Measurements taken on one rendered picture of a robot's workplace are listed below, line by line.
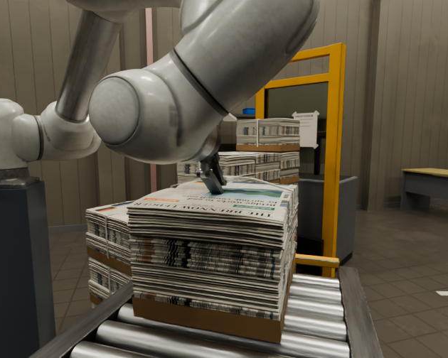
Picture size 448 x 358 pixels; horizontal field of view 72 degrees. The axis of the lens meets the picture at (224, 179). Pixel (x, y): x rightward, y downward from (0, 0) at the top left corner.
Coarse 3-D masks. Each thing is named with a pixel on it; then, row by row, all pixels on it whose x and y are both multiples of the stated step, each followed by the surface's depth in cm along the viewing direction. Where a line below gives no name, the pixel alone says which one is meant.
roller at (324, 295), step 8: (296, 288) 73; (304, 288) 72; (312, 288) 72; (320, 288) 72; (328, 288) 73; (288, 296) 72; (296, 296) 72; (304, 296) 71; (312, 296) 71; (320, 296) 70; (328, 296) 70; (336, 296) 70
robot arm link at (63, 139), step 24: (96, 24) 79; (120, 24) 82; (72, 48) 86; (96, 48) 83; (72, 72) 89; (96, 72) 90; (72, 96) 94; (48, 120) 99; (72, 120) 100; (48, 144) 102; (72, 144) 105; (96, 144) 114
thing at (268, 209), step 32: (160, 192) 65; (192, 192) 65; (224, 192) 65; (256, 192) 64; (128, 224) 56; (160, 224) 54; (192, 224) 52; (224, 224) 51; (256, 224) 49; (288, 224) 57; (160, 256) 56; (192, 256) 54; (224, 256) 53; (256, 256) 50; (160, 288) 58; (192, 288) 56; (224, 288) 54; (256, 288) 52
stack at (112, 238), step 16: (96, 208) 143; (112, 208) 142; (96, 224) 137; (112, 224) 127; (96, 240) 137; (112, 240) 129; (112, 256) 130; (128, 256) 122; (96, 272) 141; (112, 272) 132; (96, 288) 142; (112, 288) 134
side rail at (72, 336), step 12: (120, 288) 72; (132, 288) 72; (108, 300) 67; (120, 300) 67; (96, 312) 62; (108, 312) 62; (84, 324) 58; (96, 324) 58; (60, 336) 55; (72, 336) 55; (84, 336) 55; (48, 348) 51; (60, 348) 51; (72, 348) 52
